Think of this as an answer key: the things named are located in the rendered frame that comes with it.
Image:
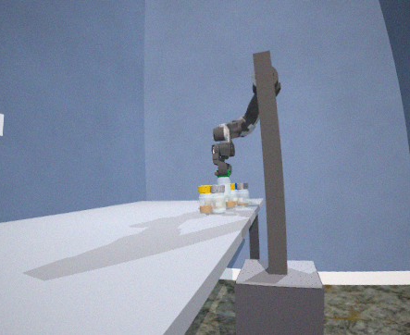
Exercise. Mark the glass bottle with yellow cap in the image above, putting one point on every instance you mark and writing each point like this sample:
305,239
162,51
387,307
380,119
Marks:
204,199

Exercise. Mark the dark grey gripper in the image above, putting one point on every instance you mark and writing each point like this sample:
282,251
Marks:
221,152

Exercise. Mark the yellow-capped bottle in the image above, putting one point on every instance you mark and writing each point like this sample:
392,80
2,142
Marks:
231,200

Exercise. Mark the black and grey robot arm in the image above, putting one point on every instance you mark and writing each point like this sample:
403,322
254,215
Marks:
246,123

